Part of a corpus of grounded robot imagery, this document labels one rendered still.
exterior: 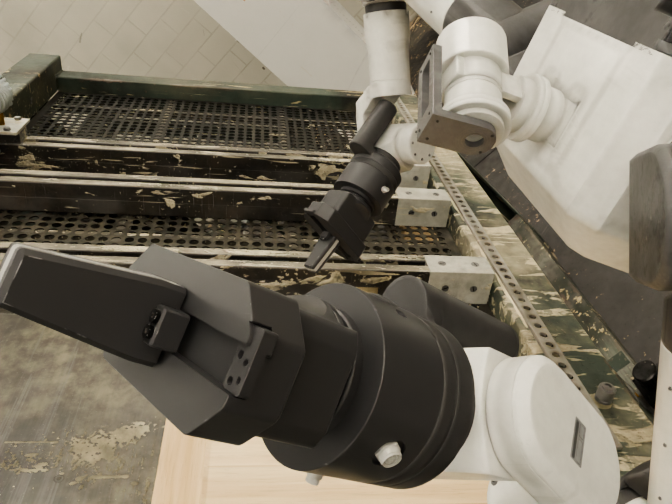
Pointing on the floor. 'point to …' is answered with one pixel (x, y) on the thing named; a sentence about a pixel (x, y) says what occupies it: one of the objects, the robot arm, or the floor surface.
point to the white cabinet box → (299, 40)
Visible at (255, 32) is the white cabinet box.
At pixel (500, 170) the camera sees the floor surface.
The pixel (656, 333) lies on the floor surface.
